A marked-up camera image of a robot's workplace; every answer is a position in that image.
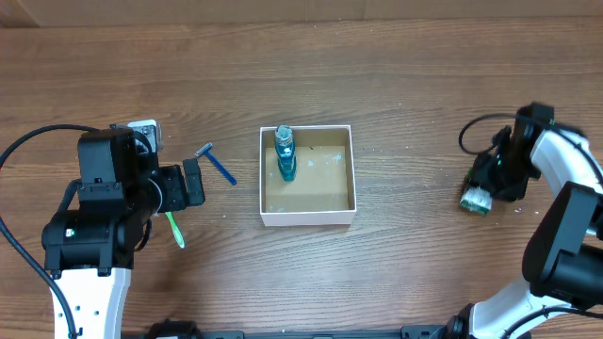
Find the blue mouthwash bottle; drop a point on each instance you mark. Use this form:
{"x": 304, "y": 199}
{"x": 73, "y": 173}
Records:
{"x": 285, "y": 148}

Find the green white soap packet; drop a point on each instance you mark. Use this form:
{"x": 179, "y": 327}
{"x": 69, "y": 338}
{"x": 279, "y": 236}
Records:
{"x": 476, "y": 199}

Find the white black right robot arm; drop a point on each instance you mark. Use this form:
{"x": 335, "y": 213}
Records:
{"x": 561, "y": 274}

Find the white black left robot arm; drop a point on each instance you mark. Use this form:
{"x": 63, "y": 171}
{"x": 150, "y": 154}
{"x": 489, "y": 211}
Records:
{"x": 90, "y": 251}

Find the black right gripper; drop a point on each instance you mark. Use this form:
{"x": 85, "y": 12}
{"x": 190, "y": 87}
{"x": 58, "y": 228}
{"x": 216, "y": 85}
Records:
{"x": 478, "y": 176}

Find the green white toothbrush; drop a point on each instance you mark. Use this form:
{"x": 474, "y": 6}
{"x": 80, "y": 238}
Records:
{"x": 178, "y": 237}

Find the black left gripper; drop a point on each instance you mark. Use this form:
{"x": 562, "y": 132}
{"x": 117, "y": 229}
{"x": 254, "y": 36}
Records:
{"x": 177, "y": 197}

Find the white cardboard box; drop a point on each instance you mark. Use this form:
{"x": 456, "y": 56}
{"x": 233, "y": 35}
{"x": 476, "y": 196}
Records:
{"x": 323, "y": 191}

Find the blue disposable razor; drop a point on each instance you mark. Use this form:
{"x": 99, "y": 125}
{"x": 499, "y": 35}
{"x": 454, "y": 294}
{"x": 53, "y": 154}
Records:
{"x": 205, "y": 151}

